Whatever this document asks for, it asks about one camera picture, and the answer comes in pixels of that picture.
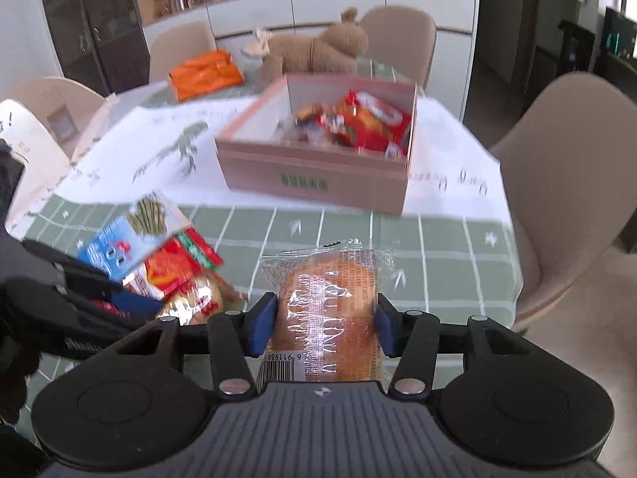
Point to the dark glass door cabinet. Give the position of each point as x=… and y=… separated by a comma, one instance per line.
x=89, y=25

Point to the beige dining chair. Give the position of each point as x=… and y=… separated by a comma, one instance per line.
x=174, y=50
x=403, y=30
x=54, y=104
x=562, y=159

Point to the bread packet with red print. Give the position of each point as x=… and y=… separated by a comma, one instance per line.
x=199, y=298

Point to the brown teddy bear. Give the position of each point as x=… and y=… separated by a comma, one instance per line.
x=308, y=52

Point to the small orange candy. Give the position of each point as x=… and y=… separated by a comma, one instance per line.
x=308, y=112

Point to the pink cardboard box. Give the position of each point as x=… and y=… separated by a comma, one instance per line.
x=308, y=179

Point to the bread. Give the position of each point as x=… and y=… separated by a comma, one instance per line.
x=328, y=308

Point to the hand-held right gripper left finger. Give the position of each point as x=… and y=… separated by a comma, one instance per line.
x=263, y=326

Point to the large red snack packet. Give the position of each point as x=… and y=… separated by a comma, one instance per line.
x=378, y=124

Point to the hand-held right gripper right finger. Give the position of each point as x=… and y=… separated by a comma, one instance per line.
x=385, y=331

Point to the small red snack packet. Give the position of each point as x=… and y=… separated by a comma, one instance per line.
x=336, y=124

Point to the orange plastic bag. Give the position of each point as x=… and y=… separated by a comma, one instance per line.
x=204, y=74

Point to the white chair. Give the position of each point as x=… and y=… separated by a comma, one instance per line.
x=30, y=149

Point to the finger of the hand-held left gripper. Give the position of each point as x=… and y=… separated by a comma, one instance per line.
x=74, y=266
x=134, y=304

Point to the white dinosaur print paper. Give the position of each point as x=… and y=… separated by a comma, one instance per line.
x=164, y=129

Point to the blue fries print snack packet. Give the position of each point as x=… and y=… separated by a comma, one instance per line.
x=119, y=249

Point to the white sideboard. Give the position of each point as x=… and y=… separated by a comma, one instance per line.
x=259, y=10

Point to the dark side furniture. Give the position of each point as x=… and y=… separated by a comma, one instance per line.
x=577, y=45

